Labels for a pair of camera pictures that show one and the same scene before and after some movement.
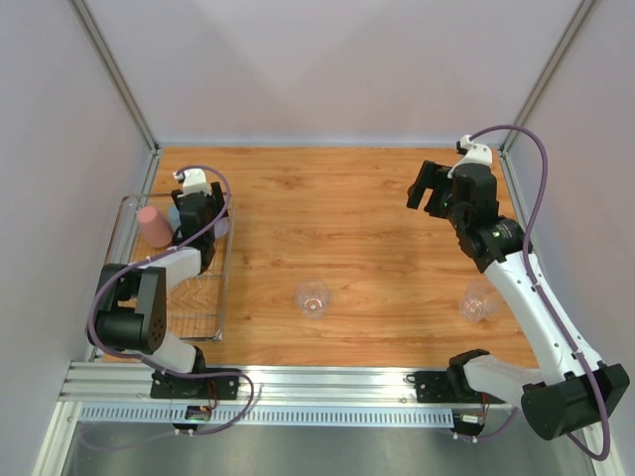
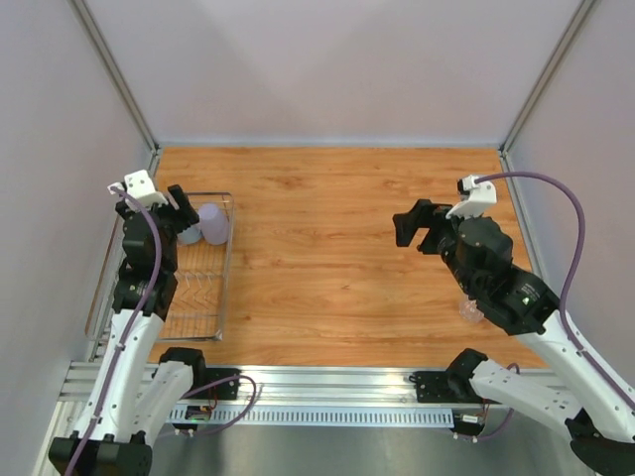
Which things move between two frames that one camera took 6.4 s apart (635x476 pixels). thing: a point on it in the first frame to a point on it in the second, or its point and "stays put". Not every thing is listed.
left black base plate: [208, 388] stays put
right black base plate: [448, 387] stays put
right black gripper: [438, 190] to [430, 226]
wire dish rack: [196, 310] stays put
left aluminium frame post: [108, 61] stays put
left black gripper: [215, 200] to [190, 216]
